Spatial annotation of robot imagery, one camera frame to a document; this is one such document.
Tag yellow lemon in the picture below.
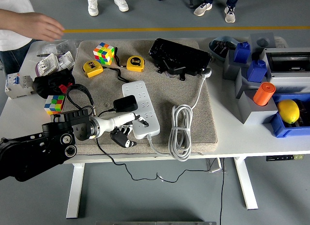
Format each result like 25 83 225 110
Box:
277 99 301 125

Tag black cloth pouch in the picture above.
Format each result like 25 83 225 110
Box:
33 68 76 99

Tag blue hexagonal bottle block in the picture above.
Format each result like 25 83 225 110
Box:
247 59 268 83

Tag grey shape holder block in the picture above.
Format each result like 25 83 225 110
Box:
222 48 253 81
235 67 268 100
237 89 279 125

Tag black tape measure strap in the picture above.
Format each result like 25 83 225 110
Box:
114 47 128 67
103 67 130 83

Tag blue square bottle block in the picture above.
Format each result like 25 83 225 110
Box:
233 41 252 64

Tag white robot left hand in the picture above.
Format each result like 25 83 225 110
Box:
96 112 150 148

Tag yellow tape measure black label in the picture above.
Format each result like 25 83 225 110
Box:
82 60 104 78

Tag metal bracket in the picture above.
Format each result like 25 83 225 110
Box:
205 158 227 174

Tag black parts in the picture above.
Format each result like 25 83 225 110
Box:
289 99 310 128

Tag white table leg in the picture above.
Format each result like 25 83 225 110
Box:
66 163 85 219
233 157 259 210

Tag grey electrical box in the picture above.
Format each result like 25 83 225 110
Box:
260 47 310 95

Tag white power strip cable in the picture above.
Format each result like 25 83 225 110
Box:
145 66 214 162

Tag white sneaker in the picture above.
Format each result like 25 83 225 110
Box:
87 0 99 16
113 0 129 12

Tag black plug adapter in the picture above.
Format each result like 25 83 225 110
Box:
113 95 139 113

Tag grey block with round hole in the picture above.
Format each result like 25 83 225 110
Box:
249 32 277 53

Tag blue storage bin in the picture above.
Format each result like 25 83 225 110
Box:
263 93 310 138

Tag yellow tape measure 5m label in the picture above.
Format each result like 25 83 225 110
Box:
126 55 146 72

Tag small colourful puzzle cube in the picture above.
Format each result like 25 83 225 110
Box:
44 95 66 115

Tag blue-grey bowl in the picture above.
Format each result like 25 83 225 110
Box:
208 35 239 63

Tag black binder clips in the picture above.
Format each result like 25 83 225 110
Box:
214 40 237 58

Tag person's right hand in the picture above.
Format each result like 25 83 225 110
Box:
13 12 65 42

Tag black hanging cable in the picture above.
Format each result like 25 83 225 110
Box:
219 158 226 225

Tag white socket module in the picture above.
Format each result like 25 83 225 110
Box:
57 51 75 71

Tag white power strip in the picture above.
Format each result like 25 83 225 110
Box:
121 80 161 140

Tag person's body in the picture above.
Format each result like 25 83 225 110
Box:
0 0 35 75

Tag white circuit breaker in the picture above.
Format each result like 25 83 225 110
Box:
4 73 34 99

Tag large colourful puzzle cube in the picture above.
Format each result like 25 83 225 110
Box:
93 42 115 65

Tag black chair base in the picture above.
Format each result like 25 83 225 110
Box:
157 0 196 9

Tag red plastic clip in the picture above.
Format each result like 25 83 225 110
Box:
59 83 73 94

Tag thin black adapter cord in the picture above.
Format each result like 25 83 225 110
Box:
96 108 211 184

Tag grey-brown mat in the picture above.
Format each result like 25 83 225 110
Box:
55 39 218 156

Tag orange cylinder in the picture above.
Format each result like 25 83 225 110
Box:
253 82 277 107

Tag clear plastic bag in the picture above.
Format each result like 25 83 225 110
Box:
38 40 78 57

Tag black plastic tray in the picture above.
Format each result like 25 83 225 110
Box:
148 37 213 77

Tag black power brick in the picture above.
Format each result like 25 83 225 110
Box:
166 64 188 76

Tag black table control panel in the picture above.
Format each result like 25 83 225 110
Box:
266 154 305 162

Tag grey sneaker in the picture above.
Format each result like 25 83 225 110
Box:
224 6 236 24
193 2 213 17

